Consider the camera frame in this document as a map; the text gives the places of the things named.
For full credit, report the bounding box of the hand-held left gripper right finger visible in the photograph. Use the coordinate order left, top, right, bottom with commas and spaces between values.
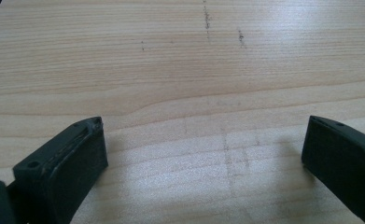
301, 115, 365, 224

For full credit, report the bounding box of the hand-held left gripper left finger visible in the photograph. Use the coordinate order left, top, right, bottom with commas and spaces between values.
7, 116, 109, 224

